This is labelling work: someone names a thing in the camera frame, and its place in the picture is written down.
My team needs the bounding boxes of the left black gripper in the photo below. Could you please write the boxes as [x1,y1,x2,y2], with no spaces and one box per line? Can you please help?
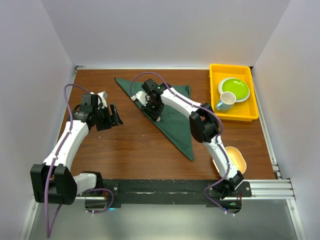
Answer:
[93,103,123,132]

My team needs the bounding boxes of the dark green cloth napkin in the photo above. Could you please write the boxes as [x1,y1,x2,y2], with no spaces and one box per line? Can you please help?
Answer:
[115,77,195,161]

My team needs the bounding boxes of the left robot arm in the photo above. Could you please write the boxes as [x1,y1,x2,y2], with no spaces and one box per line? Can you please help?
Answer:
[30,91,123,205]

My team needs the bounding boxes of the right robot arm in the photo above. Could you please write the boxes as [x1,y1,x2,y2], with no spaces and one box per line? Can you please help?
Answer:
[131,79,244,197]

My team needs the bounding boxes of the white blue mug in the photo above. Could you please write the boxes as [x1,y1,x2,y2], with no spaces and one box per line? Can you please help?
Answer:
[216,91,237,113]

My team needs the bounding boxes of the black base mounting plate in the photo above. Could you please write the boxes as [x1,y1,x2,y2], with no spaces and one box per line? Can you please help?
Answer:
[83,178,251,209]

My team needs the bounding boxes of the yellow plastic bin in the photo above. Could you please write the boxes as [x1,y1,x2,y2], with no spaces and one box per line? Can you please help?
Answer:
[209,63,259,122]

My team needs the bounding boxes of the green plate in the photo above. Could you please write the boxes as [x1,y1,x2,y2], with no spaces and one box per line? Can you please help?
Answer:
[218,77,251,103]

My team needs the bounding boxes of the cream square bowl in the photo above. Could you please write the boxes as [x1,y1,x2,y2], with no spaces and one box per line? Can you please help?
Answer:
[212,146,247,177]

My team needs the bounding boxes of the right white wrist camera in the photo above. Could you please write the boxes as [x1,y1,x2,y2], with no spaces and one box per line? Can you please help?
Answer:
[130,91,148,106]

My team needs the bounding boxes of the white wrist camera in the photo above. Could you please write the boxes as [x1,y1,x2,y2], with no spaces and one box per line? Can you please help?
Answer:
[130,91,148,106]
[90,91,108,109]

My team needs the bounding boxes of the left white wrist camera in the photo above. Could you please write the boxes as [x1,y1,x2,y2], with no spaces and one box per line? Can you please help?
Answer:
[90,91,108,109]

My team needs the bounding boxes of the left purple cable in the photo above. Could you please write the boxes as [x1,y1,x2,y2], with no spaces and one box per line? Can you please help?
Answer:
[43,83,116,238]

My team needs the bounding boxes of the aluminium frame rail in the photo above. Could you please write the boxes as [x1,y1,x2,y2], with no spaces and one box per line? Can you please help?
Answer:
[18,66,307,240]

